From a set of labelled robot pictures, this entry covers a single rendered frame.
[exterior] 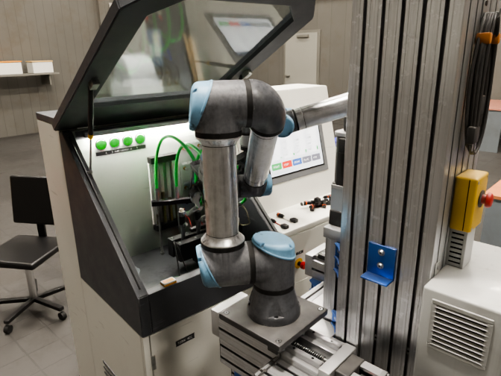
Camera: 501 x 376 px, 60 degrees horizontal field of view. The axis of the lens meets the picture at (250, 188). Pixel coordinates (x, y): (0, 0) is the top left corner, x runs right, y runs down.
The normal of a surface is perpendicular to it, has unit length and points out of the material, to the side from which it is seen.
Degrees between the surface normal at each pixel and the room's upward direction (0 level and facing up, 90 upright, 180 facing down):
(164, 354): 90
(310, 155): 76
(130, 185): 90
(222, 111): 89
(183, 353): 90
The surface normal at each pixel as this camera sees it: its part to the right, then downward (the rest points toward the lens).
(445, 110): -0.67, 0.24
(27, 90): 0.74, 0.20
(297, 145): 0.63, -0.01
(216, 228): -0.22, 0.29
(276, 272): 0.16, 0.31
